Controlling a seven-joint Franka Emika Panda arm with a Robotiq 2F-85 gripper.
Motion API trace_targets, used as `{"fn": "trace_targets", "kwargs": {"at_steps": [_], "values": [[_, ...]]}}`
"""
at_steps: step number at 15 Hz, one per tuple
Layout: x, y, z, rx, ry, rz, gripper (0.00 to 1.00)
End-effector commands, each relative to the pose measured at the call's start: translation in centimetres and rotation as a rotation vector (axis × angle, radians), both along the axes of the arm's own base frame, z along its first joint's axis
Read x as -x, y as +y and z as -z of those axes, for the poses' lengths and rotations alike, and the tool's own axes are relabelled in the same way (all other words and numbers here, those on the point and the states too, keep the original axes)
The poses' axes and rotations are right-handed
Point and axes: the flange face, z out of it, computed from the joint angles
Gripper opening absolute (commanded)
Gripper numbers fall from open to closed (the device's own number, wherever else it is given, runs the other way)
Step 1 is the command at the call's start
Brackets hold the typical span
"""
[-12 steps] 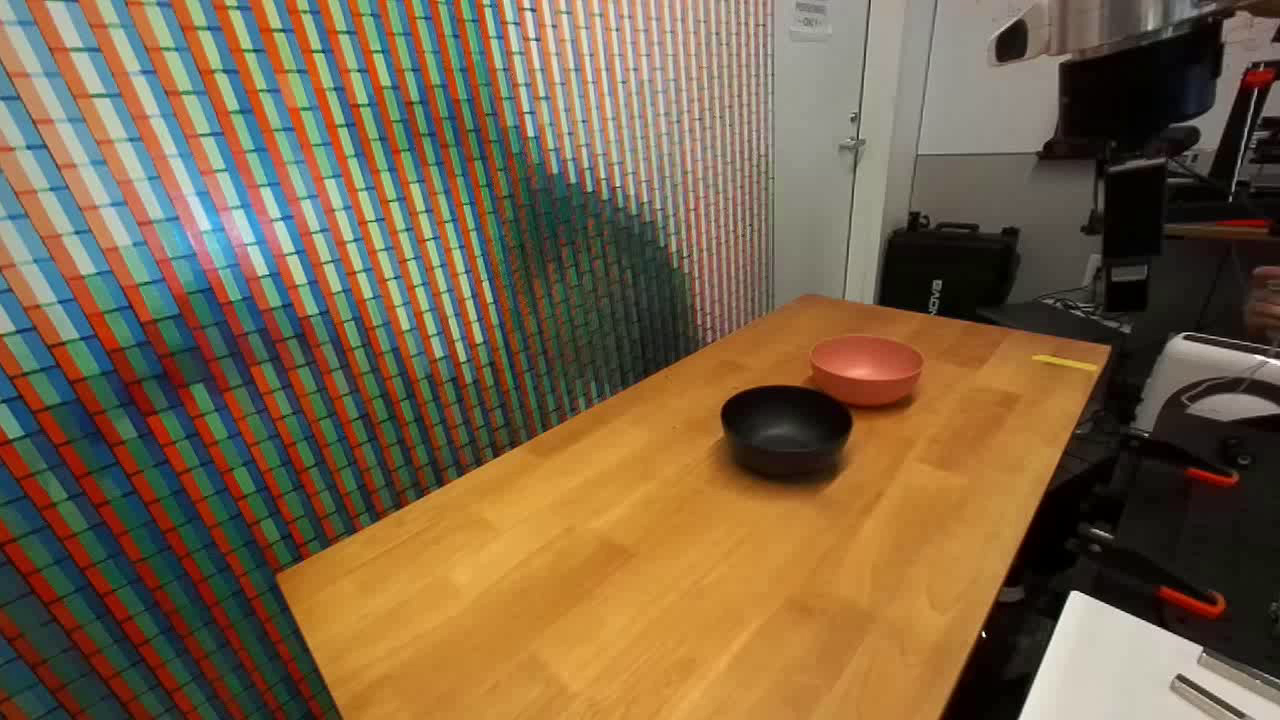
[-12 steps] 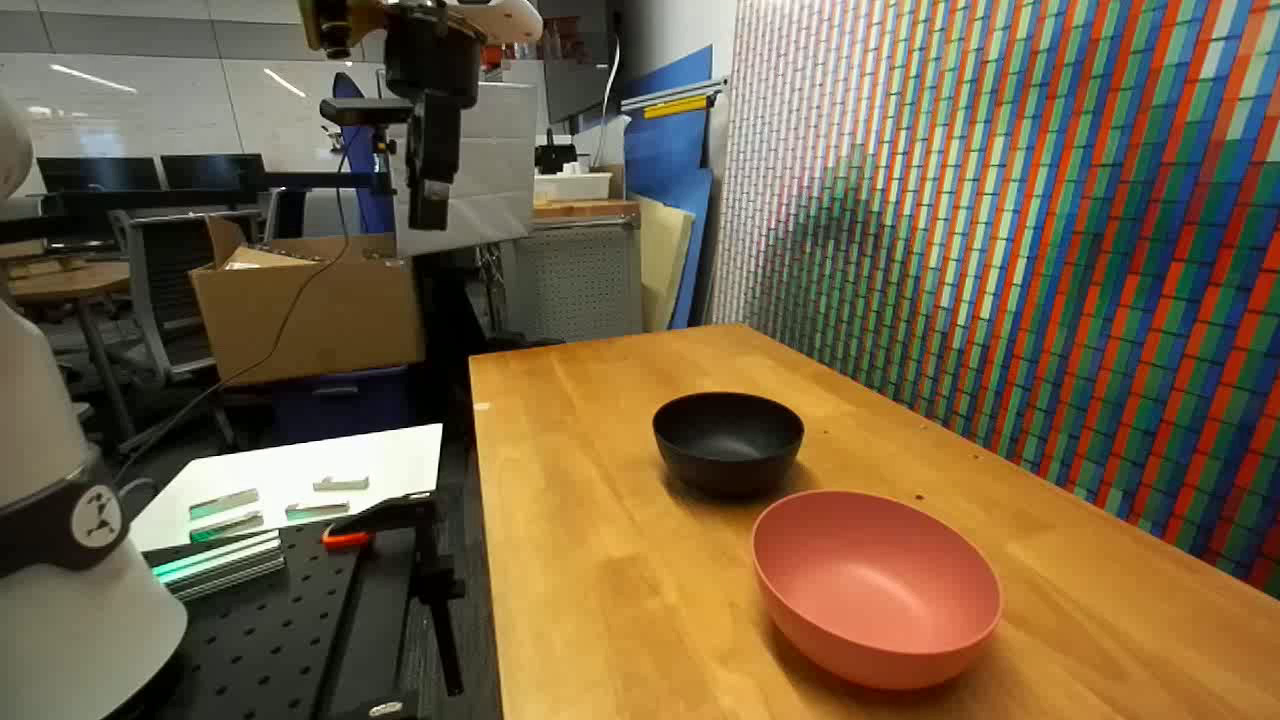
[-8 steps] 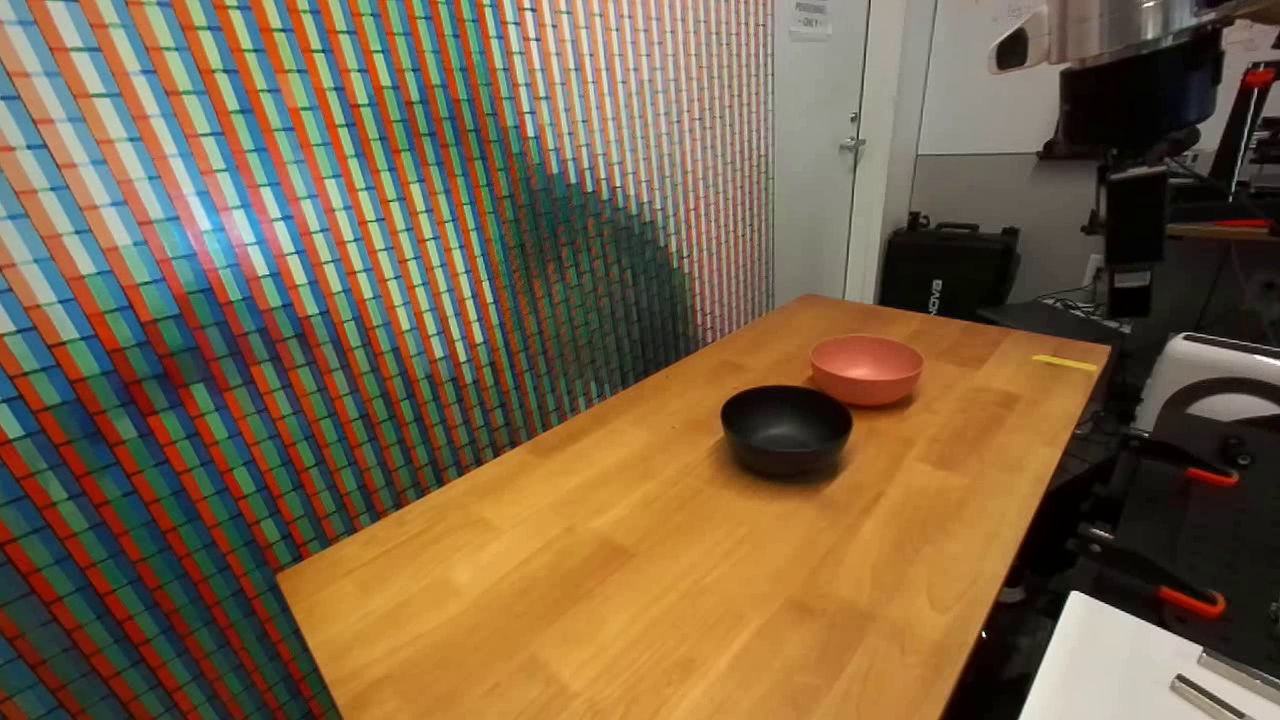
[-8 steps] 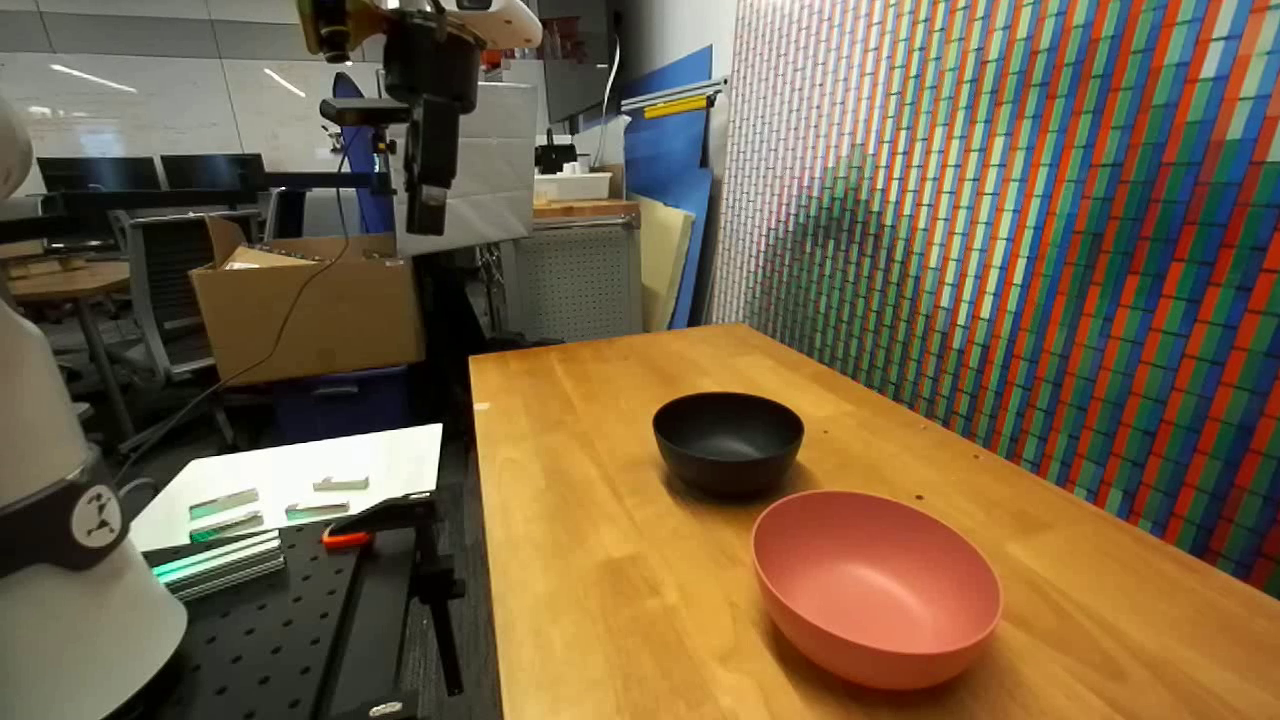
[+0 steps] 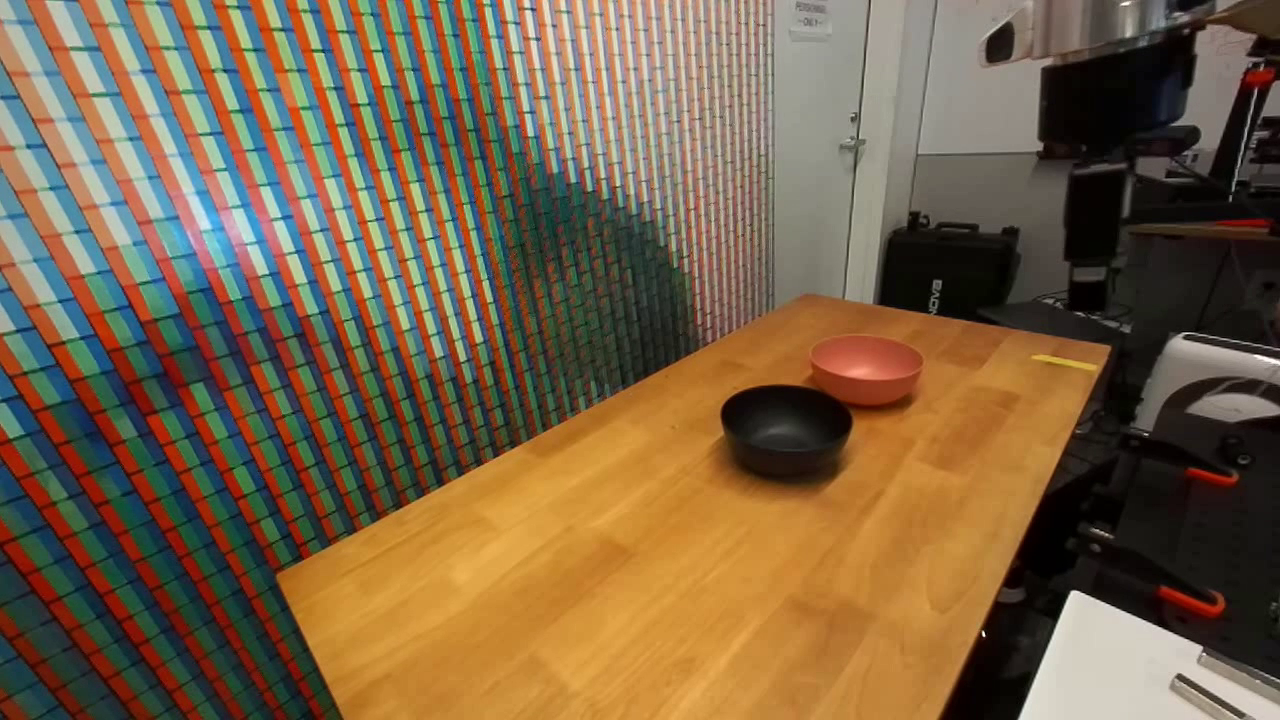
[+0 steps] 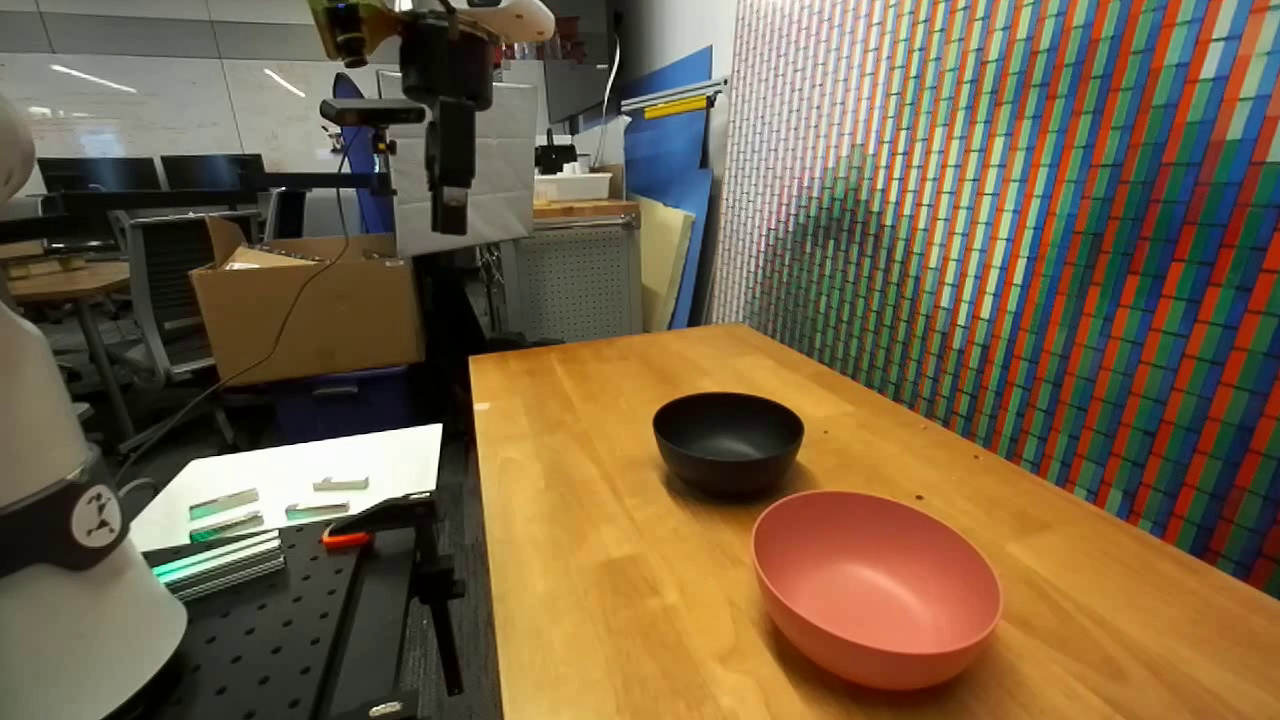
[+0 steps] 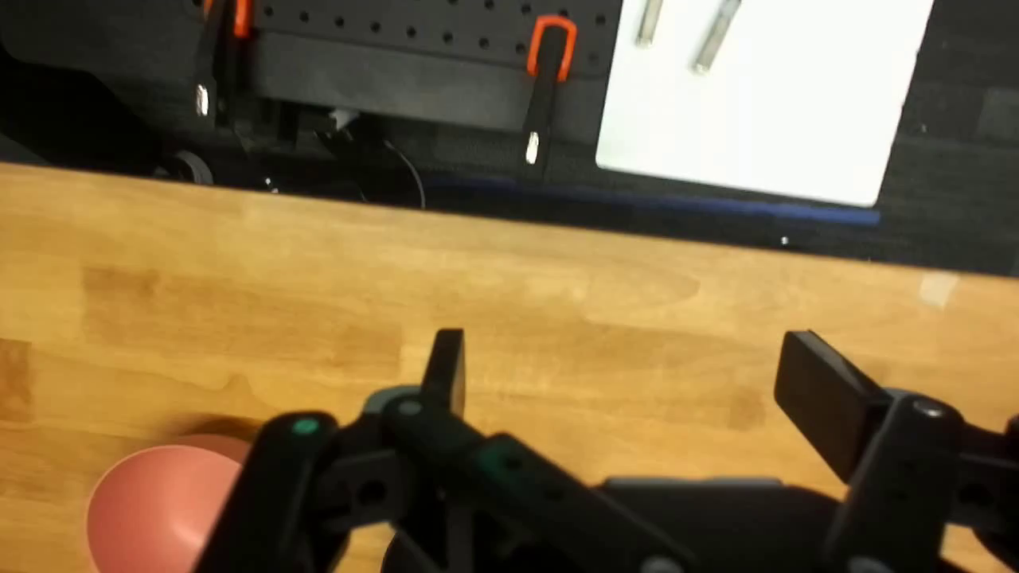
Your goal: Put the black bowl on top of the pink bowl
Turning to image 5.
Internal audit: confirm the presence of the pink bowl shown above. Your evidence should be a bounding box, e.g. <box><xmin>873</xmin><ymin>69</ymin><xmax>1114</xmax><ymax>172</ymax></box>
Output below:
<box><xmin>809</xmin><ymin>332</ymin><xmax>929</xmax><ymax>411</ymax></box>

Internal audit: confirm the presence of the white door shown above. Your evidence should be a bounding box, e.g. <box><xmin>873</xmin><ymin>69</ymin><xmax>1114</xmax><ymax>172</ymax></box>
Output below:
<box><xmin>770</xmin><ymin>0</ymin><xmax>911</xmax><ymax>313</ymax></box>

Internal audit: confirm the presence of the black bowl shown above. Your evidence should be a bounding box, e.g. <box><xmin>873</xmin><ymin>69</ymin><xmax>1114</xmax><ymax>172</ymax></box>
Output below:
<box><xmin>715</xmin><ymin>383</ymin><xmax>855</xmax><ymax>483</ymax></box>

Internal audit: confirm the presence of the white paper sign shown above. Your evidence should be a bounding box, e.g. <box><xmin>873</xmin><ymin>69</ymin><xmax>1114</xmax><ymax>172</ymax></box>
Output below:
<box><xmin>789</xmin><ymin>0</ymin><xmax>834</xmax><ymax>40</ymax></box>

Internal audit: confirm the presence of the wooden desk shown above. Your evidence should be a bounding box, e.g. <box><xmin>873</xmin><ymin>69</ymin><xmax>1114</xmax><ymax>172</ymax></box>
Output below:
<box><xmin>1118</xmin><ymin>214</ymin><xmax>1280</xmax><ymax>248</ymax></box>

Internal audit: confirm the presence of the metal door handle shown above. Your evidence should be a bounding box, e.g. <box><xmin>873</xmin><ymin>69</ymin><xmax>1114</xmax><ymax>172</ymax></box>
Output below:
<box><xmin>834</xmin><ymin>112</ymin><xmax>867</xmax><ymax>176</ymax></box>

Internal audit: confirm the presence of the black stand with red top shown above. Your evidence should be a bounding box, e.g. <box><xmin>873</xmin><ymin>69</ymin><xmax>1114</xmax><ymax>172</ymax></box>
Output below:
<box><xmin>1208</xmin><ymin>37</ymin><xmax>1280</xmax><ymax>203</ymax></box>

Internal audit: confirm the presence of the white flat sheet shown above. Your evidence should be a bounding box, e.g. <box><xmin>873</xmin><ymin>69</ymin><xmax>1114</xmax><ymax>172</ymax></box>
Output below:
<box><xmin>1014</xmin><ymin>587</ymin><xmax>1280</xmax><ymax>720</ymax></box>

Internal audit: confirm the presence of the black monitor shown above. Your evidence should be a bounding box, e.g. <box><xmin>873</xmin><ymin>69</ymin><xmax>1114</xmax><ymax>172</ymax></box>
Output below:
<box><xmin>1035</xmin><ymin>32</ymin><xmax>1201</xmax><ymax>159</ymax></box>

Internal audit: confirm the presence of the yellow tape strip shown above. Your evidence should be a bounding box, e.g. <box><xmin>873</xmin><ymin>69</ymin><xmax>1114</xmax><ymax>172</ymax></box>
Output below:
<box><xmin>1027</xmin><ymin>349</ymin><xmax>1102</xmax><ymax>374</ymax></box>

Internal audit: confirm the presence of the orange clamp handle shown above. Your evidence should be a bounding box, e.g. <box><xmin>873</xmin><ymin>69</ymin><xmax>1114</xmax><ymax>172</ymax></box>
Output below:
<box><xmin>1180</xmin><ymin>461</ymin><xmax>1242</xmax><ymax>493</ymax></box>
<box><xmin>1151</xmin><ymin>580</ymin><xmax>1230</xmax><ymax>622</ymax></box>

